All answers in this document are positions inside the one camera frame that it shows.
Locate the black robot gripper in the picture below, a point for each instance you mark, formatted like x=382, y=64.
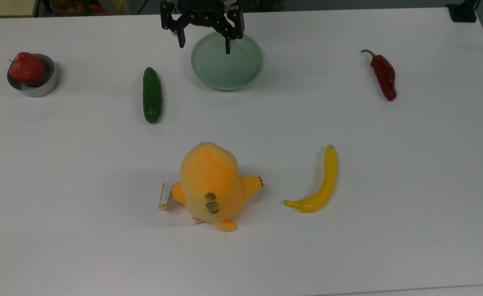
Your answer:
x=203, y=10

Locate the red apple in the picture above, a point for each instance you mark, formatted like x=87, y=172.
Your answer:
x=26, y=68

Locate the small grey bowl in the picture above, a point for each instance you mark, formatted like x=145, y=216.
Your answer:
x=40, y=90

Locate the pale green plate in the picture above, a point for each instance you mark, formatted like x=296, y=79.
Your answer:
x=226, y=65

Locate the green cucumber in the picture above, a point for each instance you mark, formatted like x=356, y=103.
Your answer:
x=152, y=95

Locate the clear box of toy vegetables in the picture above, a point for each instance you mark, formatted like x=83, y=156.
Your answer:
x=87, y=6

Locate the orange plush dinosaur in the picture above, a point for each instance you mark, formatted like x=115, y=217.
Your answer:
x=210, y=181

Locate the red chili pepper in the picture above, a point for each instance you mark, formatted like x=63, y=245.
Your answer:
x=384, y=76

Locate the yellow banana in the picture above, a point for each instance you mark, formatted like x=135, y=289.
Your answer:
x=326, y=185

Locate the beige board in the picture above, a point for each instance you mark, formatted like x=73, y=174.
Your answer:
x=5, y=7

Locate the black table clamp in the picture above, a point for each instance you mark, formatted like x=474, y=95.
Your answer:
x=463, y=12

